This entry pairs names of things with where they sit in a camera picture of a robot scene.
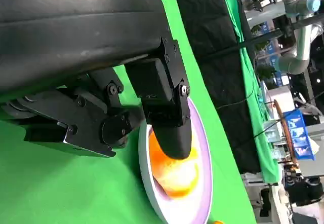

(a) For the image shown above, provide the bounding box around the blue storage bin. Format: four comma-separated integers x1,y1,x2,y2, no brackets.
282,109,318,162

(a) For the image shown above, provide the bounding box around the brown curved wooden strip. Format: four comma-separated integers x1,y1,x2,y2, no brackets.
273,99,300,168

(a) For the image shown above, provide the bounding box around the black backdrop cloth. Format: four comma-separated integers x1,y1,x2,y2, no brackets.
171,0,263,175

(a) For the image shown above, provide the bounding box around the green hanging curtain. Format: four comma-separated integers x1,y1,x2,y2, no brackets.
219,0,280,185

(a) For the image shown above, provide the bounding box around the lilac plate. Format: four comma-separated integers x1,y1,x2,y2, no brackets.
138,97,213,224

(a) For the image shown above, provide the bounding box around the white box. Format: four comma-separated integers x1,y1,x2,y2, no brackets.
264,86,296,120

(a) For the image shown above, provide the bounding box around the black pole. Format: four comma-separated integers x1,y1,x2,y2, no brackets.
202,28,298,59

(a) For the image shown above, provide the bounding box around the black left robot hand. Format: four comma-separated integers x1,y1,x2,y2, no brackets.
0,0,192,160

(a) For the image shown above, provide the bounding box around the green tablecloth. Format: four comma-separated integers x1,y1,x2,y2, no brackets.
0,0,258,224

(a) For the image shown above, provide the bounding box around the black machine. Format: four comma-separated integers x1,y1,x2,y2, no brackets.
285,173,324,207

